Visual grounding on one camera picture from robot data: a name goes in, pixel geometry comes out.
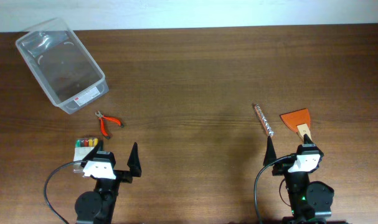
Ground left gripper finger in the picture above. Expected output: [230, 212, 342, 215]
[80, 140, 103, 166]
[127, 142, 142, 177]

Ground clear case of coloured bits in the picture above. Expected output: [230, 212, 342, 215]
[73, 138, 99, 161]

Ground clear plastic container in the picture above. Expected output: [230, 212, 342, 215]
[15, 18, 109, 114]

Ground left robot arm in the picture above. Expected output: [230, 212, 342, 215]
[75, 141, 142, 224]

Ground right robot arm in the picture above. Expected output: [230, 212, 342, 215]
[263, 134, 334, 224]

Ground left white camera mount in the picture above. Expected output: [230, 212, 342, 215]
[83, 161, 116, 180]

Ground orange scraper with wooden handle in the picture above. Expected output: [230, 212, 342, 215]
[280, 108, 312, 140]

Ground orange socket rail with sockets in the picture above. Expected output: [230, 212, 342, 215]
[253, 104, 274, 137]

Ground red handled pliers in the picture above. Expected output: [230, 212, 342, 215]
[95, 111, 125, 140]

